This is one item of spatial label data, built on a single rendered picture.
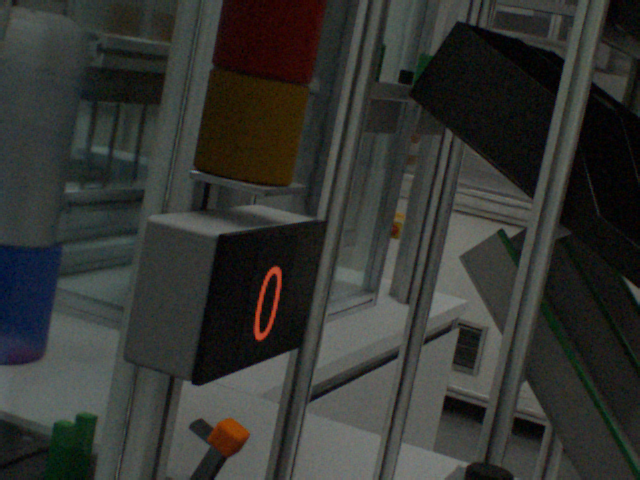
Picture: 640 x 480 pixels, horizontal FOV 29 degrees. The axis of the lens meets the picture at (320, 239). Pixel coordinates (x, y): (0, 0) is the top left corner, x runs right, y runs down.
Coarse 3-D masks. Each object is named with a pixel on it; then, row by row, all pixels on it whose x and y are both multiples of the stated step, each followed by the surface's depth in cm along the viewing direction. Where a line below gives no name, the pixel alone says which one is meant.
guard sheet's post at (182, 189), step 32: (192, 64) 61; (192, 96) 60; (192, 128) 60; (192, 160) 60; (192, 192) 61; (160, 384) 62; (128, 416) 64; (160, 416) 63; (128, 448) 63; (160, 448) 64
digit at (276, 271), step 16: (272, 240) 60; (288, 240) 62; (272, 256) 60; (288, 256) 62; (256, 272) 59; (272, 272) 61; (288, 272) 63; (256, 288) 59; (272, 288) 61; (288, 288) 63; (256, 304) 60; (272, 304) 62; (256, 320) 60; (272, 320) 62; (256, 336) 61; (272, 336) 63; (240, 352) 59; (256, 352) 61
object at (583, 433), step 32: (480, 256) 100; (512, 256) 99; (576, 256) 109; (480, 288) 100; (512, 288) 99; (576, 288) 109; (544, 320) 98; (576, 320) 109; (608, 320) 108; (544, 352) 98; (576, 352) 109; (608, 352) 108; (544, 384) 98; (576, 384) 96; (608, 384) 108; (576, 416) 96; (608, 416) 95; (576, 448) 97; (608, 448) 95
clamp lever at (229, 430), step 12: (204, 420) 85; (228, 420) 84; (204, 432) 84; (216, 432) 83; (228, 432) 83; (240, 432) 83; (216, 444) 83; (228, 444) 83; (240, 444) 83; (204, 456) 84; (216, 456) 83; (228, 456) 83; (204, 468) 84; (216, 468) 84
